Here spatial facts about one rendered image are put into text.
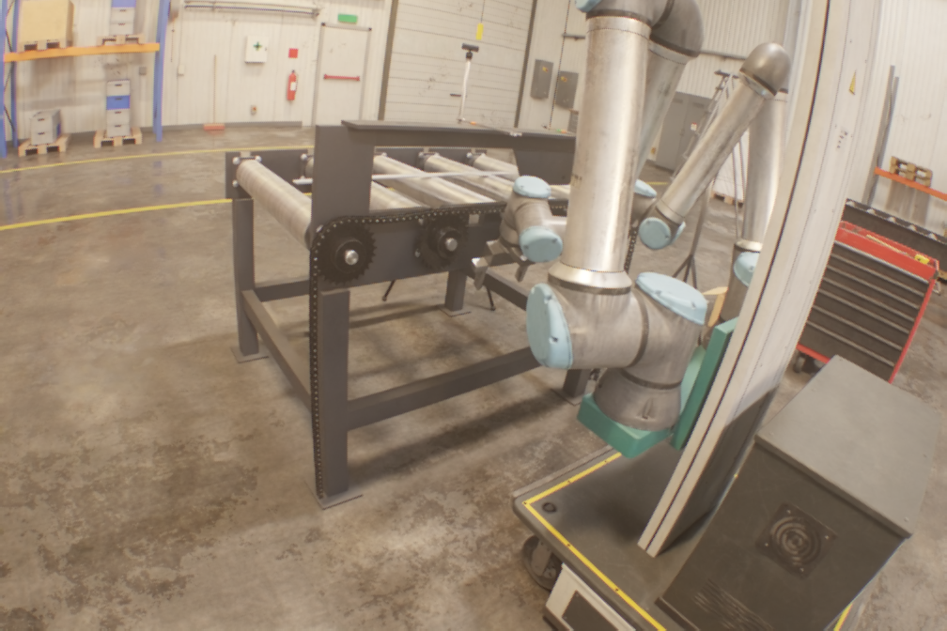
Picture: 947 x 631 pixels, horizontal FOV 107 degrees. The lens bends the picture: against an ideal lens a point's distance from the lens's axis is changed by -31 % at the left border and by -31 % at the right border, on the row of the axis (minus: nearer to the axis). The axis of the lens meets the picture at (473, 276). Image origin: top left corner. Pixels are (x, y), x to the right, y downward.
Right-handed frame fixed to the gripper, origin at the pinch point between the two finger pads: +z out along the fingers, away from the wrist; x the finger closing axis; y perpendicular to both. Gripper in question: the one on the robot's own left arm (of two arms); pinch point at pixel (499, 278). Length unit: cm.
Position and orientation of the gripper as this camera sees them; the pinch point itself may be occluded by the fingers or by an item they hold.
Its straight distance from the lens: 143.9
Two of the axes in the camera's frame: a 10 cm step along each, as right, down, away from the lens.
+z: -2.1, 6.7, 7.1
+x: -9.0, 1.6, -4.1
